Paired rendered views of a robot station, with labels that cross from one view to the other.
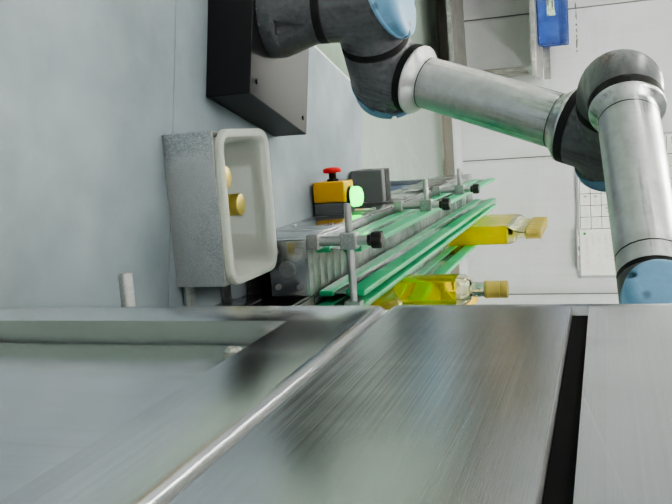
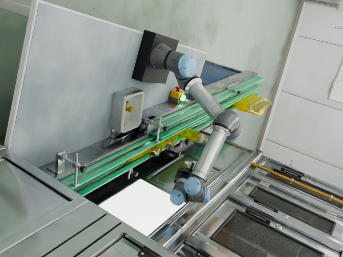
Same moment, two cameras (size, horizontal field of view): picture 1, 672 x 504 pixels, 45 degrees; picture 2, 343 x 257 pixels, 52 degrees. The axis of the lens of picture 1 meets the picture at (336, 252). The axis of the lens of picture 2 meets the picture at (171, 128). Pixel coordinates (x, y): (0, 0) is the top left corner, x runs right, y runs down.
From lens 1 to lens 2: 1.01 m
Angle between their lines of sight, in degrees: 20
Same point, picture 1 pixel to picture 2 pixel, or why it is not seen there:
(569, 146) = not seen: hidden behind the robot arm
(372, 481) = (50, 237)
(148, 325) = (58, 190)
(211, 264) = (118, 126)
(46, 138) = (77, 102)
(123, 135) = (100, 96)
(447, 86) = (196, 94)
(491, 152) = (311, 35)
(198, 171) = (119, 104)
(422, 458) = (56, 236)
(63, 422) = (37, 211)
